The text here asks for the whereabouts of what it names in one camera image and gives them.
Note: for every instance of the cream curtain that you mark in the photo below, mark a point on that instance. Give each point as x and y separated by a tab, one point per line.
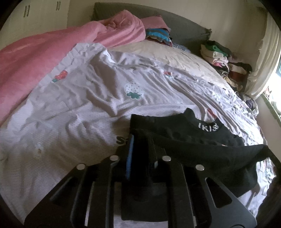
267	61

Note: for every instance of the pink pillow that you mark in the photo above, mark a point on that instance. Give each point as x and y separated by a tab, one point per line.
155	22

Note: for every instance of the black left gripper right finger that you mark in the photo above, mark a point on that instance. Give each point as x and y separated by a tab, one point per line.
189	193

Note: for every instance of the dark grey headboard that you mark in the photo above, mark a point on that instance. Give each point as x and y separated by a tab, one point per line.
183	31

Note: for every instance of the purple crumpled garment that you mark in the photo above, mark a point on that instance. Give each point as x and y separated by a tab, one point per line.
251	104

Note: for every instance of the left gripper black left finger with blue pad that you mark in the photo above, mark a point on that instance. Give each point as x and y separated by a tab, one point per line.
84	197

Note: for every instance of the pile of folded clothes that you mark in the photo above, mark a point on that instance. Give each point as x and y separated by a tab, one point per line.
227	65

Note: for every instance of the white wardrobe with black handles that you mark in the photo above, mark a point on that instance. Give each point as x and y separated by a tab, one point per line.
34	17

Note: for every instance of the blue striped folded clothes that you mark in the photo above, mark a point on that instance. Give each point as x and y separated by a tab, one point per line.
159	35

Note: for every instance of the black sweater with orange patches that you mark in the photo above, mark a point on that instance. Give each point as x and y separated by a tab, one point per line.
180	133

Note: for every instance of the white strawberry bear duvet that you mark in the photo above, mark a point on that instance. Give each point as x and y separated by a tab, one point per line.
80	112

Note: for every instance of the pink fleece blanket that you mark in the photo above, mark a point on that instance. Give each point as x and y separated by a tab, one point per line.
25	62

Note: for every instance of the window with metal grille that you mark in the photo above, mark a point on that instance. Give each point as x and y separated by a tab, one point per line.
272	92

